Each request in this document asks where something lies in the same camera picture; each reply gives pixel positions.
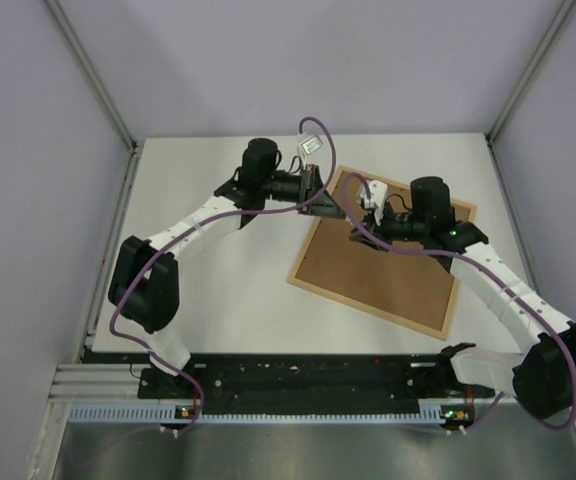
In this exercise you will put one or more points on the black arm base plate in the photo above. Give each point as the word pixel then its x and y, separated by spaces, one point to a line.
pixel 418 376

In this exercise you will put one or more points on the aluminium corner post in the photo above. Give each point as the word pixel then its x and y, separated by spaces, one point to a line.
pixel 556 28
pixel 88 71

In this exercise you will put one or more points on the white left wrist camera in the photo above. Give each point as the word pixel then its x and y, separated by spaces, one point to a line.
pixel 307 145

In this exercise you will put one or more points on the aluminium front rail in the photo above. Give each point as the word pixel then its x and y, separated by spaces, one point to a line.
pixel 113 383

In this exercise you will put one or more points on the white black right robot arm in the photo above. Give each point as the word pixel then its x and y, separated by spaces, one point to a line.
pixel 541 375

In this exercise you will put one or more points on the aluminium left table rail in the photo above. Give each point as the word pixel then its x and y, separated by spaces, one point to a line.
pixel 103 271

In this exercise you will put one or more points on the aluminium right table rail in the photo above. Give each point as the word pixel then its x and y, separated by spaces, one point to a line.
pixel 512 206

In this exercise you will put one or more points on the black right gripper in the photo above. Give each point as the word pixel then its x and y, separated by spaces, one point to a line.
pixel 359 236

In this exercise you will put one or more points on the aluminium right corner post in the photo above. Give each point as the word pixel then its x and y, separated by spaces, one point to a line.
pixel 556 28

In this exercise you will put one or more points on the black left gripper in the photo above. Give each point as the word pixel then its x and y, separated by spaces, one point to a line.
pixel 308 182

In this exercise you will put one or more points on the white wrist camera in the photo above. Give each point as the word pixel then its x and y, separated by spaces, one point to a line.
pixel 307 145
pixel 372 198

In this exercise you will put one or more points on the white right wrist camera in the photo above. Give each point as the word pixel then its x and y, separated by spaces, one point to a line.
pixel 372 198

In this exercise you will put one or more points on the aluminium table rail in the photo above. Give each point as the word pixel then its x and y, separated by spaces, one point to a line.
pixel 512 206
pixel 103 271

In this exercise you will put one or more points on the wooden picture frame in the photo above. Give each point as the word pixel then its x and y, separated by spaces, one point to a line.
pixel 415 292

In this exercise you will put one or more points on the aluminium left corner post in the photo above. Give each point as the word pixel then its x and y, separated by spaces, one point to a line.
pixel 88 71

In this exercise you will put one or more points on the white slotted cable duct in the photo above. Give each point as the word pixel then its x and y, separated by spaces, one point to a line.
pixel 174 413

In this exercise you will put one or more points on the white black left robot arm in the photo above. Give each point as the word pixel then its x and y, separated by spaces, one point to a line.
pixel 145 285

